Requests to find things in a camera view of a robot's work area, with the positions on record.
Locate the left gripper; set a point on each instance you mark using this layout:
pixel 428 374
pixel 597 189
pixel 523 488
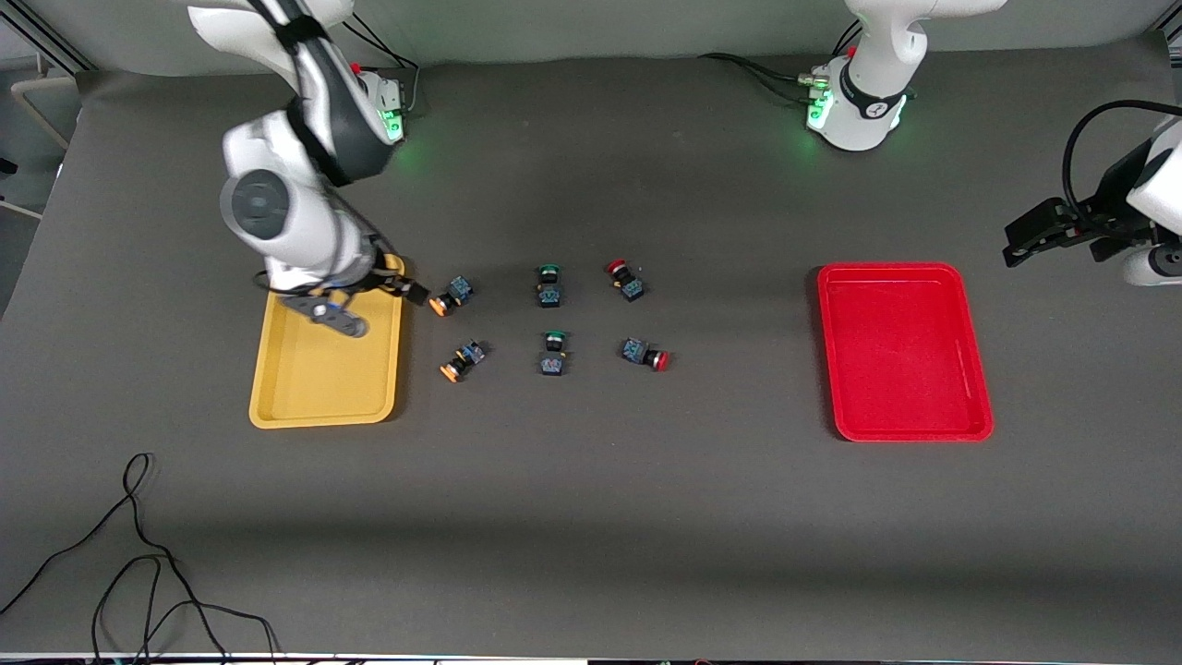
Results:
pixel 1104 200

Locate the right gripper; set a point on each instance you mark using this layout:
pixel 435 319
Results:
pixel 386 278

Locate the yellow push button switch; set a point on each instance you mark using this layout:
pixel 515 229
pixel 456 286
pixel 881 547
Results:
pixel 457 293
pixel 466 356

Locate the red push button switch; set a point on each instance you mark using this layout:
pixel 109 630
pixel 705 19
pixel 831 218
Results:
pixel 637 351
pixel 631 286

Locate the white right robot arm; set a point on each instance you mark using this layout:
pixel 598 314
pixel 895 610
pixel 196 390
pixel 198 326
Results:
pixel 277 203

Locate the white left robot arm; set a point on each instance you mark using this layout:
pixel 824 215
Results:
pixel 868 102

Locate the yellow plastic tray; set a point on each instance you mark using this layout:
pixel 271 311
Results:
pixel 323 379

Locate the red plastic tray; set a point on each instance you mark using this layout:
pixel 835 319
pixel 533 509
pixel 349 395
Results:
pixel 900 351

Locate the green push button switch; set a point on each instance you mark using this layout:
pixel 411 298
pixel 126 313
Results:
pixel 552 362
pixel 550 294

